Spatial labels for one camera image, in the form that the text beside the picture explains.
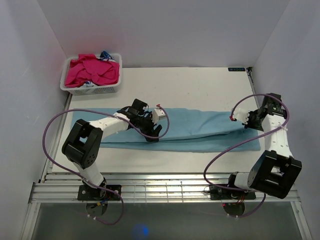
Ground white plastic laundry basket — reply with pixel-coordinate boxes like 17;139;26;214
60;51;123;96

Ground dark table label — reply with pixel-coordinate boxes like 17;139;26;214
227;67;246;72

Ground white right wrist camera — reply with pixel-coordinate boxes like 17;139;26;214
229;107;250;125

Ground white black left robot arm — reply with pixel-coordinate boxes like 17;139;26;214
62;99;166;200

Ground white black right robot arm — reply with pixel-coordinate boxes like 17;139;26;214
225;93;302;199

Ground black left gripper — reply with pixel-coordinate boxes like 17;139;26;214
136;111;162;143

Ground light blue trousers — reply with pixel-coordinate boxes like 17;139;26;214
71;107;261;153

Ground purple cable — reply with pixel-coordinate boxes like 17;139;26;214
203;93;291;218
41;104;171;225

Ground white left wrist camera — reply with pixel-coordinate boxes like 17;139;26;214
152;104;167;124

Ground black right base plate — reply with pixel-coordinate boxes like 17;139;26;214
209;185;256;200

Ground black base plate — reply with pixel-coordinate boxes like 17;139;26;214
209;185;256;200
77;184;120;201

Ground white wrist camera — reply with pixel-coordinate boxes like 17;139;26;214
152;104;167;124
229;107;250;125

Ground blue white patterned garment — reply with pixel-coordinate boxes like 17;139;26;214
97;51;117;63

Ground pink garment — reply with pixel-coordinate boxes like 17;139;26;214
64;54;120;88

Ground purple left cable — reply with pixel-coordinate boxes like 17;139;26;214
41;104;171;225

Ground aluminium rail frame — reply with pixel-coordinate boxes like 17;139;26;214
20;173;312;240

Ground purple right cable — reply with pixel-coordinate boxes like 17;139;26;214
203;93;291;218

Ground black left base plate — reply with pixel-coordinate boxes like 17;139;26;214
77;184;120;201

